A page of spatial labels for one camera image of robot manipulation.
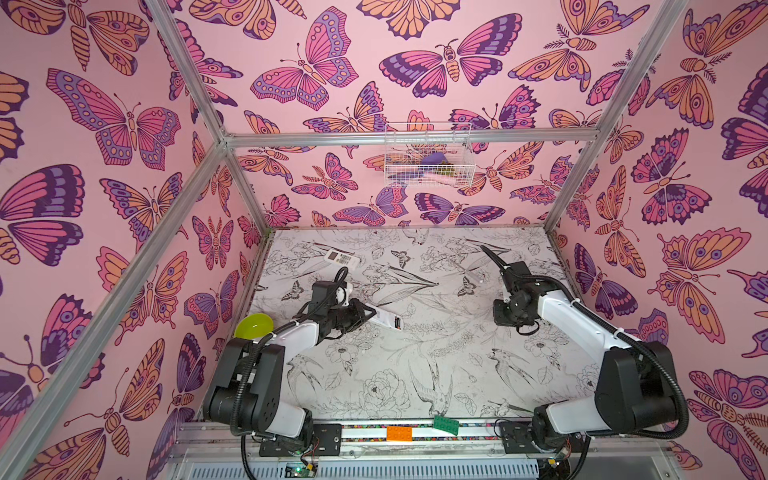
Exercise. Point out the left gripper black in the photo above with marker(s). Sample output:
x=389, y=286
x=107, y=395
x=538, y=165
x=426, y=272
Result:
x=356, y=322

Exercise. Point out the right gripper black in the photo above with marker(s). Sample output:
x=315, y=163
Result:
x=512, y=276

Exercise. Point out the white remote control with batteries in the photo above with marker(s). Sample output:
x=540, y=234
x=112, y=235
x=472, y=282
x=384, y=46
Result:
x=387, y=319

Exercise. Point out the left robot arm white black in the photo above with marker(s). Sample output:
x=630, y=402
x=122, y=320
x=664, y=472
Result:
x=246, y=389

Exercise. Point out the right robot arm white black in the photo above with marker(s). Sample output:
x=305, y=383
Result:
x=637, y=392

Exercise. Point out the white remote control far left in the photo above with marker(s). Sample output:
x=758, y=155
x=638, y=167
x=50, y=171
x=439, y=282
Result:
x=342, y=259

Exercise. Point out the lime green bowl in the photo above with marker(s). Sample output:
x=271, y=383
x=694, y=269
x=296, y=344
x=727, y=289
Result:
x=254, y=326

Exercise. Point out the green circuit board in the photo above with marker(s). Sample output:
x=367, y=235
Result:
x=298, y=470

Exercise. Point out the orange lego brick on rail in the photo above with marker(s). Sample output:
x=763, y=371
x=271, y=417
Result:
x=399, y=434

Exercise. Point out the white wire basket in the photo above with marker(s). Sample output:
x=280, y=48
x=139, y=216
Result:
x=429, y=158

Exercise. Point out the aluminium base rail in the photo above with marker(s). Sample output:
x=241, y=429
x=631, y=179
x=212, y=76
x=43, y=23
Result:
x=208, y=451

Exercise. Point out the green lego brick on rail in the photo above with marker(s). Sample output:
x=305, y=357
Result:
x=446, y=425

